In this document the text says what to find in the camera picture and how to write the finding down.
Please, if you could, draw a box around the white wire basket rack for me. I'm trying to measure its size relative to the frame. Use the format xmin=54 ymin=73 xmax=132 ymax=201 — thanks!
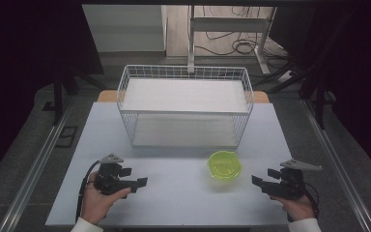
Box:
xmin=116 ymin=64 xmax=255 ymax=150

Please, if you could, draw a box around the small black floor plate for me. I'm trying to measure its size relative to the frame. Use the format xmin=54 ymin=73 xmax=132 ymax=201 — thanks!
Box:
xmin=42 ymin=101 xmax=57 ymax=113

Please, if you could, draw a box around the black metal stand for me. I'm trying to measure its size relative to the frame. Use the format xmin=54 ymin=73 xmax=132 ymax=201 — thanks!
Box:
xmin=252 ymin=61 xmax=336 ymax=131
xmin=51 ymin=61 xmax=106 ymax=127

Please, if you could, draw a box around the white metal desk frame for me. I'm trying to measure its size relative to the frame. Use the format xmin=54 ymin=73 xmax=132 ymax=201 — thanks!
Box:
xmin=186 ymin=4 xmax=278 ymax=77

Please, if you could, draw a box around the aluminium floor rail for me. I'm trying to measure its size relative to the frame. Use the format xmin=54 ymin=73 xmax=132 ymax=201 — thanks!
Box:
xmin=0 ymin=95 xmax=75 ymax=232
xmin=300 ymin=98 xmax=371 ymax=232

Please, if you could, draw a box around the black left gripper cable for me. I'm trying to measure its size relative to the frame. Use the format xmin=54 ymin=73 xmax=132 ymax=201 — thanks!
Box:
xmin=74 ymin=159 xmax=101 ymax=224

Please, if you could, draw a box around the wooden board under table top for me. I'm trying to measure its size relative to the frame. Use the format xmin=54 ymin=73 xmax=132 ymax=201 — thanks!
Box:
xmin=96 ymin=89 xmax=271 ymax=104

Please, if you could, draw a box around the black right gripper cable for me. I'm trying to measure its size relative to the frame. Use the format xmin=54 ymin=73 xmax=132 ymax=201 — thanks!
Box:
xmin=303 ymin=181 xmax=321 ymax=220

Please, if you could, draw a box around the white cabinet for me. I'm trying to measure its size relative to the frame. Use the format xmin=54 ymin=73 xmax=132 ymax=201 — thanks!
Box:
xmin=81 ymin=4 xmax=169 ymax=54

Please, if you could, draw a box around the dark curtain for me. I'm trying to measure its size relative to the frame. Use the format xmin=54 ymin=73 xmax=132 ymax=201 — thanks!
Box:
xmin=0 ymin=0 xmax=105 ymax=189
xmin=269 ymin=0 xmax=371 ymax=187

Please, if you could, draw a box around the person's right hand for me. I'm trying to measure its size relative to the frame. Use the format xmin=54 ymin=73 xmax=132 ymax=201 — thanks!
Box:
xmin=270 ymin=193 xmax=317 ymax=223

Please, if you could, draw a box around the translucent green plastic bowl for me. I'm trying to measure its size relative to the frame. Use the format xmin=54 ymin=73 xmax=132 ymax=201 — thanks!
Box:
xmin=207 ymin=150 xmax=243 ymax=181

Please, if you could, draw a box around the person's left hand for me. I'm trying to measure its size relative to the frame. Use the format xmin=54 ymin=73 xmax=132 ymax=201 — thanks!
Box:
xmin=80 ymin=171 xmax=132 ymax=226

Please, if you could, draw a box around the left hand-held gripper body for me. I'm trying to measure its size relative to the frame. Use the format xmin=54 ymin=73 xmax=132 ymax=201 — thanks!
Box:
xmin=94 ymin=154 xmax=139 ymax=196

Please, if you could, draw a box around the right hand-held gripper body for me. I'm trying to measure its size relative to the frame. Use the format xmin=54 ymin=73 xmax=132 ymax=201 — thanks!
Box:
xmin=261 ymin=159 xmax=324 ymax=199

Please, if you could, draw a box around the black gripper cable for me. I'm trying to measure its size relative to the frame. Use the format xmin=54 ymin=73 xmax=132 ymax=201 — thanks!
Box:
xmin=74 ymin=159 xmax=101 ymax=224
xmin=303 ymin=181 xmax=321 ymax=220

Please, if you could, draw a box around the tangle of black floor cables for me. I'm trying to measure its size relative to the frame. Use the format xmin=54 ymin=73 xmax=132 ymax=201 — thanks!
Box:
xmin=194 ymin=5 xmax=291 ymax=71

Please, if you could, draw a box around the white power strip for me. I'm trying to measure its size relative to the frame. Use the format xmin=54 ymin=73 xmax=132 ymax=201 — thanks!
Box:
xmin=275 ymin=70 xmax=295 ymax=84

